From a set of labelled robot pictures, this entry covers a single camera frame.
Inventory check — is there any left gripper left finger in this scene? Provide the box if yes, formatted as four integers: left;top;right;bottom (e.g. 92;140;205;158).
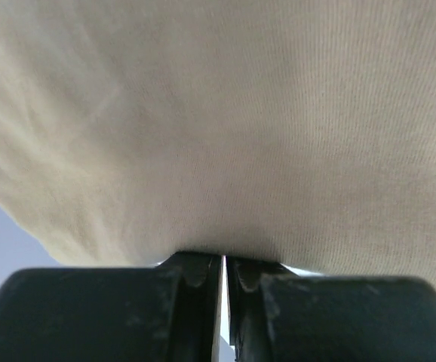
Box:
0;253;222;361

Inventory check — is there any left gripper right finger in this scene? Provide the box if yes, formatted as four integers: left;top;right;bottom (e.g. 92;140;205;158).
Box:
226;257;436;362

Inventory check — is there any beige t shirt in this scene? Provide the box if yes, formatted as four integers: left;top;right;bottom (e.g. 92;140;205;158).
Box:
0;1;436;288

